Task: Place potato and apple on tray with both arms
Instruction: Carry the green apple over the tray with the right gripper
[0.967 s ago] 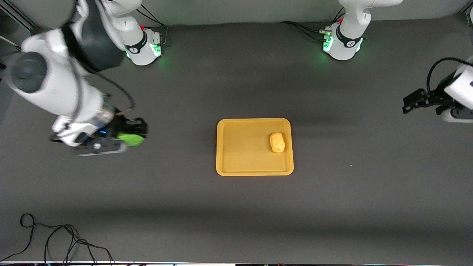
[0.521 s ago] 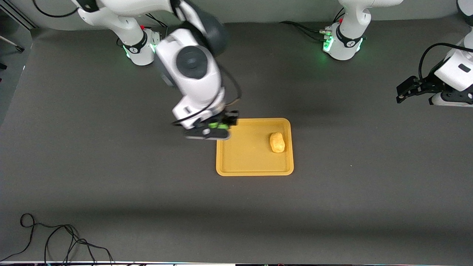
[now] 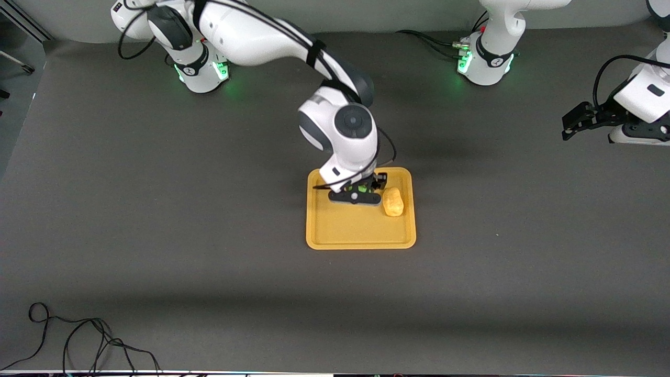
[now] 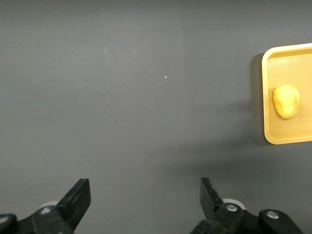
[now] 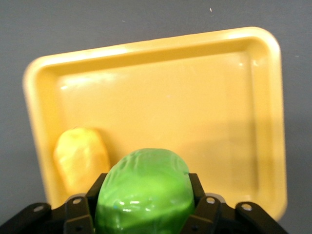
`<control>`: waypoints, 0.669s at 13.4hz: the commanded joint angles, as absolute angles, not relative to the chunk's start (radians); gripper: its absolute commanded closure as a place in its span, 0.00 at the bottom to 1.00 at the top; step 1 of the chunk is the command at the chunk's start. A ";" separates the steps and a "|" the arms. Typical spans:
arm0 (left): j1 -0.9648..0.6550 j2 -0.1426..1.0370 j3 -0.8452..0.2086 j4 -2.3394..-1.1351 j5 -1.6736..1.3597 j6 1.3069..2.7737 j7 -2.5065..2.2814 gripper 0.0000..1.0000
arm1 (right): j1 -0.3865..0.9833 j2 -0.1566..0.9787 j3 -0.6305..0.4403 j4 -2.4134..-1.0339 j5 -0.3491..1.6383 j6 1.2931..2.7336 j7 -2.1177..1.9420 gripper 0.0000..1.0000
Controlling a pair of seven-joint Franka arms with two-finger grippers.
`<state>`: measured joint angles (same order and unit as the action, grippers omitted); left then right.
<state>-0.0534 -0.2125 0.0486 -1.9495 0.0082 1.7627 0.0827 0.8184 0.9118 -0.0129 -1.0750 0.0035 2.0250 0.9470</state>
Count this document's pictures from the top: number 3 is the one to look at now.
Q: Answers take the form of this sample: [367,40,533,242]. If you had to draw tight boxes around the yellow potato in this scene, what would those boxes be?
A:
[382,188,405,217]

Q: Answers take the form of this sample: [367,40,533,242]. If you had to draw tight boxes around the yellow rectangular plastic tray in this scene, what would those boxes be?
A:
[306,167,417,250]

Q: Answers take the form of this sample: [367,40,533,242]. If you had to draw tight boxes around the black cables at left arm base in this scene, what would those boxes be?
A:
[395,29,472,59]

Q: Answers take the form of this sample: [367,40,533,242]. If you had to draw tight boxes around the thin black loose cable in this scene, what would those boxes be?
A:
[63,317,163,377]
[0,303,113,377]

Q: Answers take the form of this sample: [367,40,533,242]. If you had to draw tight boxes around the grey metal frame bar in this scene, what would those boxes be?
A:
[0,10,53,43]

